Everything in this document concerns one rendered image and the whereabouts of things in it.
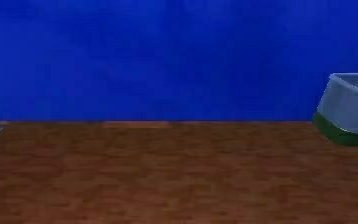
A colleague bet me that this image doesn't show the grey bin with green base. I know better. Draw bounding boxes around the grey bin with green base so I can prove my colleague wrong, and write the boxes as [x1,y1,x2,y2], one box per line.
[312,72,358,148]

